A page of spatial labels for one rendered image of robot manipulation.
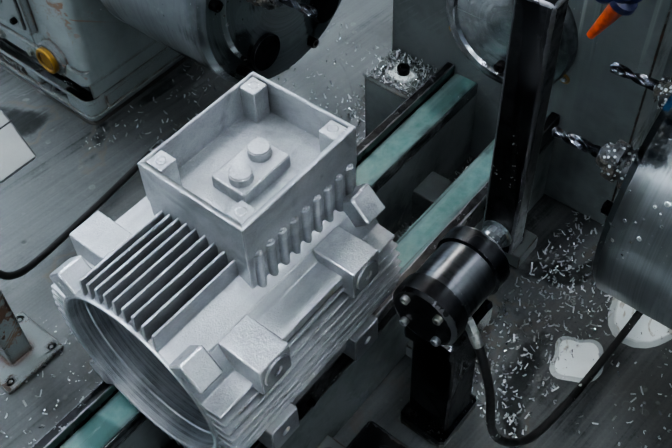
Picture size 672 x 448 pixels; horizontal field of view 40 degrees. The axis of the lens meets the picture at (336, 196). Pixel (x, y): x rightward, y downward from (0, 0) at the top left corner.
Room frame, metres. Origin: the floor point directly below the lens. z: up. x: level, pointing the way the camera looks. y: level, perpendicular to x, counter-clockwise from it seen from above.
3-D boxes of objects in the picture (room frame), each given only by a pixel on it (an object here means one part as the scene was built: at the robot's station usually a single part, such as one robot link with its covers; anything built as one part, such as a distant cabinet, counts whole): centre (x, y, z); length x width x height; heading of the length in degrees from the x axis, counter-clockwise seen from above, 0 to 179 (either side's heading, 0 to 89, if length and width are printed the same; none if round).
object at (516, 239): (0.47, -0.14, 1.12); 0.04 x 0.03 x 0.26; 139
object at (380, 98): (0.78, -0.08, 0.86); 0.07 x 0.06 x 0.12; 49
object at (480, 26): (0.72, -0.18, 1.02); 0.15 x 0.02 x 0.15; 49
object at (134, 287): (0.42, 0.09, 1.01); 0.20 x 0.19 x 0.19; 139
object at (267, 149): (0.45, 0.06, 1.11); 0.12 x 0.11 x 0.07; 139
